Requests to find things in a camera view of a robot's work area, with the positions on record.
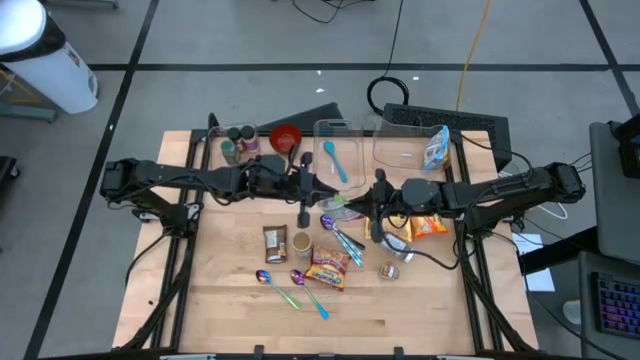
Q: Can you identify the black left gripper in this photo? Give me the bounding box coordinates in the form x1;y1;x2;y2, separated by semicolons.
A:
246;152;347;229

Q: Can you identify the dark grey desk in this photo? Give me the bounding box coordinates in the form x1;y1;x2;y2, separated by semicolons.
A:
578;249;640;360

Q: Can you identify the black triangular panel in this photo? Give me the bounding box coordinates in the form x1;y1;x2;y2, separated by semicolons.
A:
256;101;345;135

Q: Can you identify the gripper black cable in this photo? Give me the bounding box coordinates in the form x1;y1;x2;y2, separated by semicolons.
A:
374;212;465;272
285;143;302;176

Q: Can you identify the white cable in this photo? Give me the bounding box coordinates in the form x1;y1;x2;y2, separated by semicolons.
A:
498;171;570;222

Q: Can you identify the red roast beef ramen packet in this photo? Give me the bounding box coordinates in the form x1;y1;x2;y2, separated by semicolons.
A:
303;245;351;293

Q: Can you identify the black caster foot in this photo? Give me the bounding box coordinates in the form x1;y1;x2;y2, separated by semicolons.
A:
0;155;22;184

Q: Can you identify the left arm base black cable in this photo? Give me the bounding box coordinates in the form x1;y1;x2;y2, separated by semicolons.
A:
124;229;171;289

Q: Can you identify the purple label spice jar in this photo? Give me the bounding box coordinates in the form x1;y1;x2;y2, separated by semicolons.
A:
239;124;261;154

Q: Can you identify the black coiled cable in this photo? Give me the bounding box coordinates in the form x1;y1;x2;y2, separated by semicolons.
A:
365;0;412;118

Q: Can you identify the green lid spice jar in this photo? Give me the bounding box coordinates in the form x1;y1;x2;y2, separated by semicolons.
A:
220;138;241;167

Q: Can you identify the red bowl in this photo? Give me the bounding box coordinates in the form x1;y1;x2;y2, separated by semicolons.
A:
268;123;304;155

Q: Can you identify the brown food packet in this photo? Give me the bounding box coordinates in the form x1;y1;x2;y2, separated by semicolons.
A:
262;224;289;265

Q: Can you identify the long black floor cable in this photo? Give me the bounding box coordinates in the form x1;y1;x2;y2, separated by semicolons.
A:
519;279;619;360

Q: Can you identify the sesame seasoning jar white label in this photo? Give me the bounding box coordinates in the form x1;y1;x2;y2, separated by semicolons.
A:
378;232;416;264

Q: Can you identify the black desk leg bar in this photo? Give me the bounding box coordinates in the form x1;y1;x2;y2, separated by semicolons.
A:
516;225;601;277

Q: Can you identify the white trash can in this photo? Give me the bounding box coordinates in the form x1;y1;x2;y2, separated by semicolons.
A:
0;0;101;116

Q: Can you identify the small glass spice jar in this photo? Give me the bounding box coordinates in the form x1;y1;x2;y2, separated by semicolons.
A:
377;261;401;282

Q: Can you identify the white paper sheet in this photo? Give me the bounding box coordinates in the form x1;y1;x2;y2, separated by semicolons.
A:
510;232;557;294

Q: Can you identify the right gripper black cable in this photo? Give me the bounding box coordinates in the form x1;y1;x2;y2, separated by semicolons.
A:
374;212;465;272

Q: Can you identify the thin black desk cable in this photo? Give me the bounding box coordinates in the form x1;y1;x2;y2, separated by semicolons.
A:
569;151;594;171

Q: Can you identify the iridescent spoon blue handle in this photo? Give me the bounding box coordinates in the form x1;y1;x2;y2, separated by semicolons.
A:
290;269;331;321

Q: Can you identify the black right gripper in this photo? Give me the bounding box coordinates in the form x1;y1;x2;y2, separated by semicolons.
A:
346;168;444;245

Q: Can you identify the wide clear plastic bin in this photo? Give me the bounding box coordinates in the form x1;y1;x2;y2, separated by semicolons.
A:
370;118;453;177

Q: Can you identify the yellow hanging cable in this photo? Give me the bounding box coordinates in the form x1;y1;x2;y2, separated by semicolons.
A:
454;0;494;112

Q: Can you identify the orange ramen packet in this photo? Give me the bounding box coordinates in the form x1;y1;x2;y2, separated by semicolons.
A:
409;214;450;240

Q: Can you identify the white green ramen packet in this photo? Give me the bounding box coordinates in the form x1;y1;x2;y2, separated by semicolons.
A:
316;194;364;222

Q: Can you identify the black aluminium table frame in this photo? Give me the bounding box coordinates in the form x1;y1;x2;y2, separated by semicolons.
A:
119;112;539;360

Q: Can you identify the tan lid jar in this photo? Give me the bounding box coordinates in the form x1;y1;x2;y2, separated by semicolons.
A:
291;231;314;260

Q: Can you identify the thin black floor cable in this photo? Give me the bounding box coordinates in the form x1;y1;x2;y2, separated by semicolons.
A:
291;0;376;25

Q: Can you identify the teal plastic spoon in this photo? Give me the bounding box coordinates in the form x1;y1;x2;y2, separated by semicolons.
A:
322;140;350;184

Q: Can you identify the backlit black keyboard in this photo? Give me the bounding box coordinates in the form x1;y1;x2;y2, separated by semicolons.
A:
591;271;640;342

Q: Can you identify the blue white snack bag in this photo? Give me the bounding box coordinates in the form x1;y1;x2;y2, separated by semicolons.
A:
422;124;451;173

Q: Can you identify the iridescent spoon green handle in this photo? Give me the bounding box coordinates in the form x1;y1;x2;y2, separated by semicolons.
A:
255;269;303;311

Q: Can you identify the light grey side table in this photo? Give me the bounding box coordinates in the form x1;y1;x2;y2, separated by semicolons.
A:
588;121;640;267

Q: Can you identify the black box device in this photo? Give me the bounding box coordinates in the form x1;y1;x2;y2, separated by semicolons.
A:
606;112;640;181

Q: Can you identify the grey computer mouse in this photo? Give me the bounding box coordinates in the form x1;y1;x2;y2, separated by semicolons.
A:
562;298;585;327

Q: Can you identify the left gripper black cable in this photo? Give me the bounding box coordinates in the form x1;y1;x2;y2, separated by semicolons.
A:
285;143;302;176

